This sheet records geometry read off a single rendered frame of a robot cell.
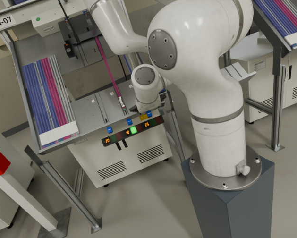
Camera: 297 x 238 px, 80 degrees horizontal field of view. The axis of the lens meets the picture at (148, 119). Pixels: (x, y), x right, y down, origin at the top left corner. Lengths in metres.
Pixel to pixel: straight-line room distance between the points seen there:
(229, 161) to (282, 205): 0.90
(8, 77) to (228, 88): 3.99
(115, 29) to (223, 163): 0.46
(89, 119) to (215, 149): 0.70
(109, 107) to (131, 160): 0.64
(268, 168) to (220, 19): 0.39
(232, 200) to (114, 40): 0.53
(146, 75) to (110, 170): 1.10
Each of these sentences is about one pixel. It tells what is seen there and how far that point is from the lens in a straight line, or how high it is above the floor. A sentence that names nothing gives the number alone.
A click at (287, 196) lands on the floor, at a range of 1.39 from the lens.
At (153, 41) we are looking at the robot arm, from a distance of 0.30.
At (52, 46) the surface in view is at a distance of 1.26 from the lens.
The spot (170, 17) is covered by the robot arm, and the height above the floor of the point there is 1.11.
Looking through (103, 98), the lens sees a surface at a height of 0.82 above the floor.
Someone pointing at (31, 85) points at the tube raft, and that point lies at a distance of 1.18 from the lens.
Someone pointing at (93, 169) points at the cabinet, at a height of 0.26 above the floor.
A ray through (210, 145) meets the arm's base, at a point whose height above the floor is 0.82.
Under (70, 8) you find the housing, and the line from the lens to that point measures 1.27.
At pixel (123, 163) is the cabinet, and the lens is 1.48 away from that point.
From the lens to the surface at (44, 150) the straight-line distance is 1.03.
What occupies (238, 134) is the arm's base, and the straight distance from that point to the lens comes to 0.44.
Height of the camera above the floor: 1.12
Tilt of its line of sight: 29 degrees down
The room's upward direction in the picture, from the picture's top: 20 degrees counter-clockwise
